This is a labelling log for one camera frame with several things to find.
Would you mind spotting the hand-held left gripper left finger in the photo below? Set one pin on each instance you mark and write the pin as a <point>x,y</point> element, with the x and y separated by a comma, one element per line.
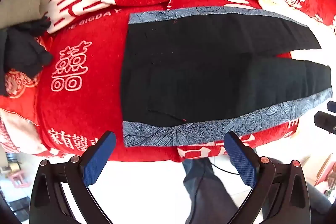
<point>101,158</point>

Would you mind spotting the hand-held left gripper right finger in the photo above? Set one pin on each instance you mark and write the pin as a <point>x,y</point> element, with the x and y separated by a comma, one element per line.
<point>242,163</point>

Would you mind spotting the black pants with floral stripes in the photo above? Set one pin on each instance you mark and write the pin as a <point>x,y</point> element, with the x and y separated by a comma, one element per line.
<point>197,69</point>

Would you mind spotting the red printed blanket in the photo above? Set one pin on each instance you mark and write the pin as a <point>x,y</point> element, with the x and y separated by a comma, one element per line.
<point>99,113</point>

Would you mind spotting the person's grey trousers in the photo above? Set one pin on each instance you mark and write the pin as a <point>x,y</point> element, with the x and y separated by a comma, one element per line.
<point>210,195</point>

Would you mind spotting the pink plastic stool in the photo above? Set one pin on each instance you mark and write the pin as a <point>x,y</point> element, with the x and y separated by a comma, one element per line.
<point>19,178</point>

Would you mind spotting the pale pillow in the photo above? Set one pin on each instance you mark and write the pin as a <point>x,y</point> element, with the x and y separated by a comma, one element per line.
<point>18,132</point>

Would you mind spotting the red embroidered pillow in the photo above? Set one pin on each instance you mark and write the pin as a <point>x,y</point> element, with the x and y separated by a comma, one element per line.
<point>18,85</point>

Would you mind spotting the black garment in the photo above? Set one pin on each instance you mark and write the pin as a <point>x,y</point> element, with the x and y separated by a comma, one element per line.
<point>23,48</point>

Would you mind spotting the cream cloth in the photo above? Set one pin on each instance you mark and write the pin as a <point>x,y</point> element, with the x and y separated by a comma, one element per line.
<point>265,1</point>

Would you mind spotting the beige folded cloth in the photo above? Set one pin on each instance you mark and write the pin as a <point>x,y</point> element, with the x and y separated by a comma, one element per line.
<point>21,3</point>

